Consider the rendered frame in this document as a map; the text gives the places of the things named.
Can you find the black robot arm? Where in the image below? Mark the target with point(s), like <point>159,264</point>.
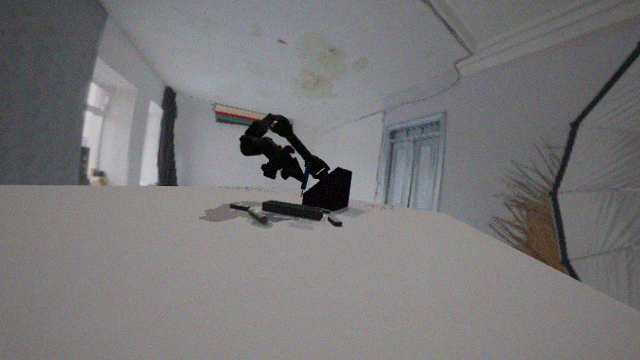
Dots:
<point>254,144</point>

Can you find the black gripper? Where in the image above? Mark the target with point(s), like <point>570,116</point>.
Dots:
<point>290,166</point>

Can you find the keyboard with keys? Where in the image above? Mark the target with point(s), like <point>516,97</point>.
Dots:
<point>295,210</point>

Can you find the blue stylus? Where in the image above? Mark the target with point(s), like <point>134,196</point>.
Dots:
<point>306,174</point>

